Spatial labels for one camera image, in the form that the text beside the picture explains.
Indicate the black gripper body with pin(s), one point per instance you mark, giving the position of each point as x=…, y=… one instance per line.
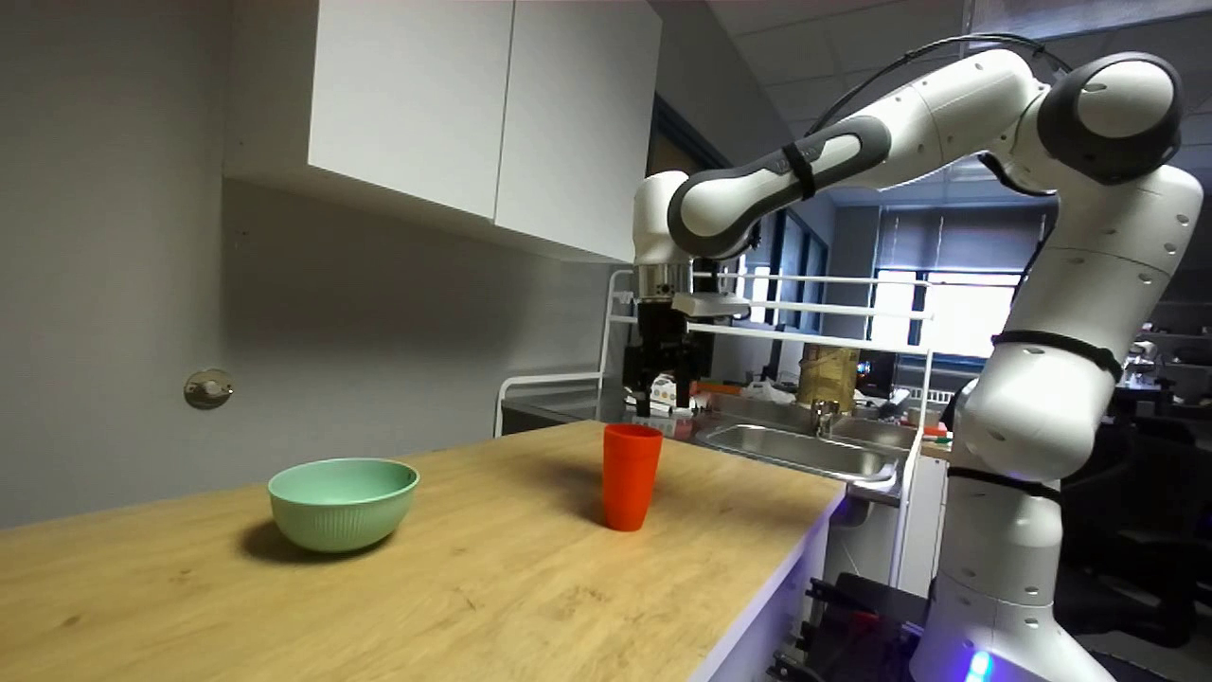
x=664, y=334

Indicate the orange plastic cup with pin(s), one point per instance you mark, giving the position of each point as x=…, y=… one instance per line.
x=628, y=478

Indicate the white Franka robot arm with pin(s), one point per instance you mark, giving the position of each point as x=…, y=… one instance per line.
x=1045, y=403

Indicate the green bowl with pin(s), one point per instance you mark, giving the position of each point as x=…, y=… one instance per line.
x=341, y=504

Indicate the stainless steel sink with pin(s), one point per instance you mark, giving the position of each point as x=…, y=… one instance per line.
x=796, y=450

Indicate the brown paper bag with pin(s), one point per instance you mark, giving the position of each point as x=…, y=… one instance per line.
x=825, y=379

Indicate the window with blinds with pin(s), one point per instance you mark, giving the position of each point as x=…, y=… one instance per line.
x=958, y=277

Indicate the black box with red parts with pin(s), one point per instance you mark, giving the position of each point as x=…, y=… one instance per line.
x=858, y=632

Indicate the ceiling light panel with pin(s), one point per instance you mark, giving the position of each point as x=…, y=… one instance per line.
x=1112, y=9

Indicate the white wall cabinet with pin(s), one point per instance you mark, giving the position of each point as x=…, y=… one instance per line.
x=477, y=99

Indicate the round grey wall knob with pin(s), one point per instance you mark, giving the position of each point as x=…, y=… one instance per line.
x=208, y=388

